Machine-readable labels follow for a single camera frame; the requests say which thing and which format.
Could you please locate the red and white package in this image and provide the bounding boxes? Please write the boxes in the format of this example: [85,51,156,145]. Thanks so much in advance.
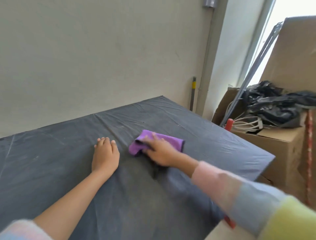
[223,215,236,229]

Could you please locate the grey pole yellow band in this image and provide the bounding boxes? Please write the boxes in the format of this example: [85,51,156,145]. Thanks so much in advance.
[189,76,197,112]

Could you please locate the crumpled black plastic bag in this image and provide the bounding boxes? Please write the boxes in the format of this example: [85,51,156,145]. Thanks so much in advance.
[243,81,316,129]

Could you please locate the brown cardboard box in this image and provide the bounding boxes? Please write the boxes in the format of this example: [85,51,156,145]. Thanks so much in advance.
[255,174,274,186]
[212,86,247,125]

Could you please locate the grey plastic pipe end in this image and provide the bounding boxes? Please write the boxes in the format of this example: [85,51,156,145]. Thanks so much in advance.
[202,0,219,9]

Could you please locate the person's left hand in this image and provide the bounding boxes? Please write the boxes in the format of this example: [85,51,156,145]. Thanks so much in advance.
[91,137,120,175]

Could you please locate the bright window pale frame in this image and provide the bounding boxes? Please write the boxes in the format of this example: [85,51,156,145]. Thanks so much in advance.
[238,0,316,87]

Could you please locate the dark grey covered table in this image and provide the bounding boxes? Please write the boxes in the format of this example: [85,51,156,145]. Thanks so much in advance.
[0,96,276,240]

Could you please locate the grey metal rail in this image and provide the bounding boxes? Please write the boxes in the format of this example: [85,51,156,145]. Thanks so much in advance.
[220,21,283,127]

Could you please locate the person's right forearm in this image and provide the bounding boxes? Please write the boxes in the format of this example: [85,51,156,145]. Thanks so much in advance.
[190,160,316,240]

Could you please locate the purple cloth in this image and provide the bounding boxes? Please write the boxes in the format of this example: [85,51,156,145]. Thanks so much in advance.
[128,129,186,180]

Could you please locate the coil of white cables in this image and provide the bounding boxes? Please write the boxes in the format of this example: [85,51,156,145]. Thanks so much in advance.
[228,115,263,133]

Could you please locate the grey wall pipe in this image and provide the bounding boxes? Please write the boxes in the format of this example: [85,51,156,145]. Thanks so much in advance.
[196,7,216,115]

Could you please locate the person's left forearm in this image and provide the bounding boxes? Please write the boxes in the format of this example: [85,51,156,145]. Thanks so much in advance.
[0,170,112,240]

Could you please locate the tall plain cardboard box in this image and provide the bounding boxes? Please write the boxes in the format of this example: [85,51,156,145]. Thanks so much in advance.
[259,15,316,94]

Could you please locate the person's right hand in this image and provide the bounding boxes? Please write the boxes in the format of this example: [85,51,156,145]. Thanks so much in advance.
[143,132,199,169]

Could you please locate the blue yellow fuzzy item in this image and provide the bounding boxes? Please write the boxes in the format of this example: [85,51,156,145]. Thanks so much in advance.
[305,111,314,206]

